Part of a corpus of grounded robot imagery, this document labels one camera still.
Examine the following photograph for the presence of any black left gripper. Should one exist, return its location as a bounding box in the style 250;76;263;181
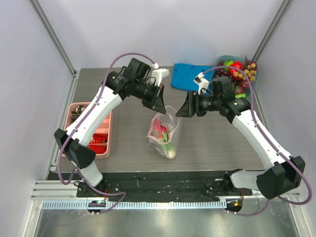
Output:
133;80;167;115

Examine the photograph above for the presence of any pink toy dragon fruit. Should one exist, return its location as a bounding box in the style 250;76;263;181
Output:
149;118;170;144

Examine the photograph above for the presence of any clear pink-dotted zip bag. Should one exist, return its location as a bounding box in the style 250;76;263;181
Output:
146;106;182;159

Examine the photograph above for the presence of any beige toy potato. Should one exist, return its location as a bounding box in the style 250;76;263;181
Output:
165;147;176;159

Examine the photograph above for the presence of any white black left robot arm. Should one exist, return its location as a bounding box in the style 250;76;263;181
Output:
54;58;169;197

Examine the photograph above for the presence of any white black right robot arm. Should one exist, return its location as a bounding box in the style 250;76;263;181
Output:
176;77;305;199

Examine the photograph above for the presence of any blue folded cloth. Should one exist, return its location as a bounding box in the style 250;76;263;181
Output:
171;63;211;91

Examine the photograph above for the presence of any purple toy grape bunch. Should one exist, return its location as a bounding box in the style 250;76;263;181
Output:
215;60;232;79

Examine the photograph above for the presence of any green toy cucumber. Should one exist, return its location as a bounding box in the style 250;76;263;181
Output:
235;93;246;99

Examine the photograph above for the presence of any green toy vegetable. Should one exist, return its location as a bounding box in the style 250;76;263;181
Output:
224;60;234;66

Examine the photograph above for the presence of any pink plastic divided organizer tray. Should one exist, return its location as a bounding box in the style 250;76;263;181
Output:
64;102;113;159

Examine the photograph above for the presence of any red toy bell pepper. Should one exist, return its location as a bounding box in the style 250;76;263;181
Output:
229;61;243;80

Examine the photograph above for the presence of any teal plastic fruit basket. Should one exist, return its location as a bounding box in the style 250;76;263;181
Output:
211;55;255;101

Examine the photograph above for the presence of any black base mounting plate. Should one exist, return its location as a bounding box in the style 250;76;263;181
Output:
76;170;253;203

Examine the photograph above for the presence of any lower red folded cloth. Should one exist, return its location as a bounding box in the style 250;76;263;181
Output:
88;144;107;155

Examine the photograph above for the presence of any brown toy longan bunch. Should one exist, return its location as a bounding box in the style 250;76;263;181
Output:
233;56;257;89

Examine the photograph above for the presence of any rose patterned dark cloth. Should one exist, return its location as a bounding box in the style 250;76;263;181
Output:
72;105;87;115

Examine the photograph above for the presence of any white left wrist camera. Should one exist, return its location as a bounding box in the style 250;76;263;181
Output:
149;63;170;86

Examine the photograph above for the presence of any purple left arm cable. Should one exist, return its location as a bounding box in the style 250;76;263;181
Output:
56;52;157;196

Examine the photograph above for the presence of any white slotted cable duct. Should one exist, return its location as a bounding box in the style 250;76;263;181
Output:
41;199;227;210

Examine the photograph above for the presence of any aluminium frame rail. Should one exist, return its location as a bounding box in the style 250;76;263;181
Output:
32;177;301;198

